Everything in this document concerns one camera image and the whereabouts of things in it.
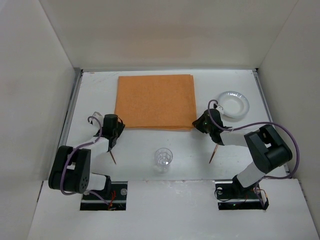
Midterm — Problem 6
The white paper plate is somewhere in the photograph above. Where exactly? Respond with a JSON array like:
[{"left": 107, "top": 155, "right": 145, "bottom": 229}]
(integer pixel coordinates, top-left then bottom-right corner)
[{"left": 217, "top": 91, "right": 250, "bottom": 119}]

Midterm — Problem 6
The orange cloth napkin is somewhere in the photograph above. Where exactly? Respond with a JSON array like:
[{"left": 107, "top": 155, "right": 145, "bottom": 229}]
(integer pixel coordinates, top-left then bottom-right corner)
[{"left": 114, "top": 74, "right": 197, "bottom": 131}]

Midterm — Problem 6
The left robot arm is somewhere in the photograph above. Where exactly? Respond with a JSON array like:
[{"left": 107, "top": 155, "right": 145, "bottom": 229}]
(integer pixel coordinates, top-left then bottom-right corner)
[{"left": 48, "top": 112, "right": 125, "bottom": 196}]

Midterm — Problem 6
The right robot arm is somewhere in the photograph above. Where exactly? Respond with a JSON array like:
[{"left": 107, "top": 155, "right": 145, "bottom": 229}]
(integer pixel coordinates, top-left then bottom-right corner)
[{"left": 192, "top": 108, "right": 293, "bottom": 198}]

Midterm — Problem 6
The copper spoon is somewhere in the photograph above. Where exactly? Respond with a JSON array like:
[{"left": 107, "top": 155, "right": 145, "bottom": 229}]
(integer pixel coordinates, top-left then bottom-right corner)
[{"left": 209, "top": 144, "right": 219, "bottom": 164}]

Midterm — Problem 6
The clear plastic cup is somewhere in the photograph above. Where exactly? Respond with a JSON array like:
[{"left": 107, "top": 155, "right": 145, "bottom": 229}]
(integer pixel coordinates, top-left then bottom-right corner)
[{"left": 154, "top": 147, "right": 173, "bottom": 174}]

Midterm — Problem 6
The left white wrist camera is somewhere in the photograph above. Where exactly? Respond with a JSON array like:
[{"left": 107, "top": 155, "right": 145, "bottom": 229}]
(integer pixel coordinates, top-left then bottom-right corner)
[{"left": 87, "top": 111, "right": 104, "bottom": 128}]

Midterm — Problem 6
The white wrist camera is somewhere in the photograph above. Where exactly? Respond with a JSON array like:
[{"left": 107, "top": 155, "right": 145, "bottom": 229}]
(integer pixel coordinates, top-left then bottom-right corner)
[
  {"left": 87, "top": 111, "right": 104, "bottom": 128},
  {"left": 214, "top": 104, "right": 224, "bottom": 112}
]

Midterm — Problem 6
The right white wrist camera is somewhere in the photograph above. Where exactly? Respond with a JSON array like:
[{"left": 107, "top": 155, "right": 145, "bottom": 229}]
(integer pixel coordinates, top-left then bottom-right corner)
[{"left": 214, "top": 104, "right": 224, "bottom": 112}]

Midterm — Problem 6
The left aluminium table rail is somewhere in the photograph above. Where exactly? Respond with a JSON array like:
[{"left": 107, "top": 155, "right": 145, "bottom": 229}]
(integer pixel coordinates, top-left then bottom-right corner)
[{"left": 49, "top": 67, "right": 84, "bottom": 181}]

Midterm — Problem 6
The aluminium table rail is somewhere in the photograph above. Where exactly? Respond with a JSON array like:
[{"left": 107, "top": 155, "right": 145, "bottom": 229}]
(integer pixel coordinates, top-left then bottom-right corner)
[
  {"left": 252, "top": 67, "right": 291, "bottom": 173},
  {"left": 49, "top": 67, "right": 84, "bottom": 181}
]

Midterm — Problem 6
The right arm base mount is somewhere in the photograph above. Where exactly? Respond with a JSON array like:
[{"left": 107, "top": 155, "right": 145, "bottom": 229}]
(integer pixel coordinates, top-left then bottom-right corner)
[{"left": 214, "top": 180, "right": 270, "bottom": 211}]

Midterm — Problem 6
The right aluminium table rail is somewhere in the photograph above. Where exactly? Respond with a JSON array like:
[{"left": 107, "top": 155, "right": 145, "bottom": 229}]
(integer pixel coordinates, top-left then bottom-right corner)
[{"left": 252, "top": 67, "right": 291, "bottom": 173}]

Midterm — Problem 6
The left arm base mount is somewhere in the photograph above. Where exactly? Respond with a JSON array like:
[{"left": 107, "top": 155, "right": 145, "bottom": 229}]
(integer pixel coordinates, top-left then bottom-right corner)
[{"left": 79, "top": 181, "right": 128, "bottom": 211}]

